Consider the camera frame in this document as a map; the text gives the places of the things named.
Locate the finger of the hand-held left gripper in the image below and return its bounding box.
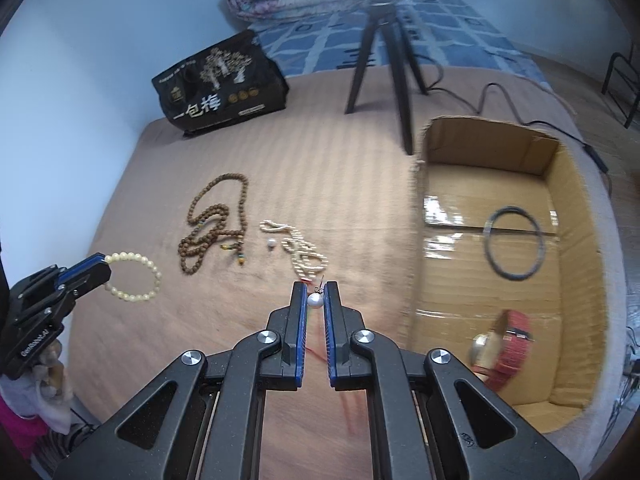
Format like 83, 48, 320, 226
64, 261, 113, 307
55, 253, 107, 283

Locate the black tripod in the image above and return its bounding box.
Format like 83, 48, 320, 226
344, 0, 430, 157

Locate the pale yellow bead bracelet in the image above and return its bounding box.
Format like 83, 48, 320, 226
104, 251, 164, 304

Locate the brown wooden bead necklace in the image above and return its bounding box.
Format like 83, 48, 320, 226
178, 173, 251, 276

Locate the white pearl necklace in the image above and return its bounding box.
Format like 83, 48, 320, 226
258, 218, 329, 282

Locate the person's left hand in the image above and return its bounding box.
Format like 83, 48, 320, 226
34, 336, 72, 392

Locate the black metal rack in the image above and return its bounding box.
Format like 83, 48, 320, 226
599, 51, 640, 130

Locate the red strap wristwatch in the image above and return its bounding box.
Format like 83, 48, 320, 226
469, 309, 535, 392

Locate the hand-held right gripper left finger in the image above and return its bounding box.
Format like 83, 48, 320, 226
52, 281, 308, 480

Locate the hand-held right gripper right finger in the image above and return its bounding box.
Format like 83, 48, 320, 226
323, 281, 581, 480

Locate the cardboard box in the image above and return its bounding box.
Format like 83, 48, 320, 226
406, 116, 604, 435

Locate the black printed bag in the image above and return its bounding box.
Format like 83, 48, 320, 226
151, 29, 291, 138

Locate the thin black bangle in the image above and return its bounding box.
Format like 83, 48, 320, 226
483, 205, 547, 281

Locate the blue patterned blanket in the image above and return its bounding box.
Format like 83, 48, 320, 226
247, 0, 548, 92

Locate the brown bed cover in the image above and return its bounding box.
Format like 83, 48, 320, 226
65, 62, 628, 480

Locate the black cable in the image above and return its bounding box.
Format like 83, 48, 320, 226
424, 55, 615, 198

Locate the person's left forearm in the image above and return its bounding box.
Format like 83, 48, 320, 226
0, 385, 75, 461

